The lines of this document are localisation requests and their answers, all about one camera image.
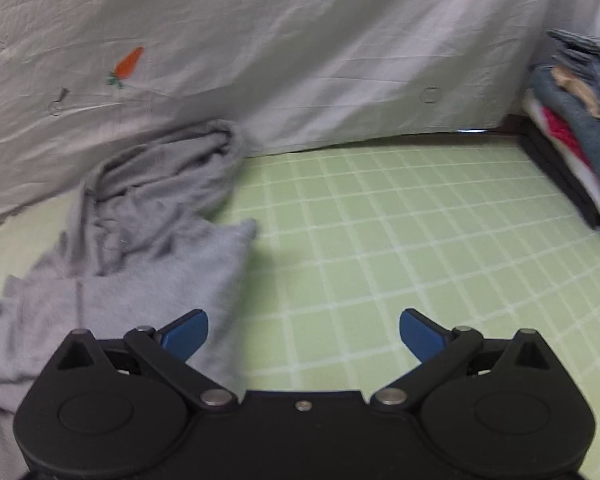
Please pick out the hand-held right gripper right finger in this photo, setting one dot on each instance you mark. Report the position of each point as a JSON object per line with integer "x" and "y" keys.
{"x": 420, "y": 335}

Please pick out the blue folded garment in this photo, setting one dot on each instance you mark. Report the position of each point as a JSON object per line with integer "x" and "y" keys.
{"x": 585, "y": 132}

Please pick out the checked grey folded garment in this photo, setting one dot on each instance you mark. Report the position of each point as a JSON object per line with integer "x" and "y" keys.
{"x": 590, "y": 55}

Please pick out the white carrot print sheet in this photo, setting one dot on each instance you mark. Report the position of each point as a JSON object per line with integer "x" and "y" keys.
{"x": 305, "y": 50}

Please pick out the black folded garment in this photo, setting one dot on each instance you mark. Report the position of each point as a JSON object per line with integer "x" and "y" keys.
{"x": 560, "y": 175}

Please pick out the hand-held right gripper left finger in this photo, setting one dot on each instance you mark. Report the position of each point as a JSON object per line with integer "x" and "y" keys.
{"x": 185, "y": 337}

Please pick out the green grid mat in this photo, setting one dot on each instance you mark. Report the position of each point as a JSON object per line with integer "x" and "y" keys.
{"x": 380, "y": 240}

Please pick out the tan folded garment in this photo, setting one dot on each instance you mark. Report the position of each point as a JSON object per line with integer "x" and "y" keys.
{"x": 572, "y": 82}

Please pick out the red folded garment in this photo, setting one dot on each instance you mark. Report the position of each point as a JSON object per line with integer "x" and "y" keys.
{"x": 562, "y": 132}

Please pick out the grey hoodie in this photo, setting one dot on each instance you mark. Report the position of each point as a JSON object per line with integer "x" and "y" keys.
{"x": 145, "y": 210}

